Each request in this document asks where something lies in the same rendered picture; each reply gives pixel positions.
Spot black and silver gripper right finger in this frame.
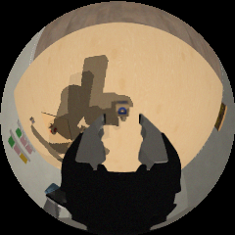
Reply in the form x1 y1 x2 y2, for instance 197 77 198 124
138 114 181 194

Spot tan square mat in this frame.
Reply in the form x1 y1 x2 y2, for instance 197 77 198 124
41 112 72 147

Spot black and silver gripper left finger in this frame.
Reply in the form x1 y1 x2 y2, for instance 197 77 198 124
60 114 106 192

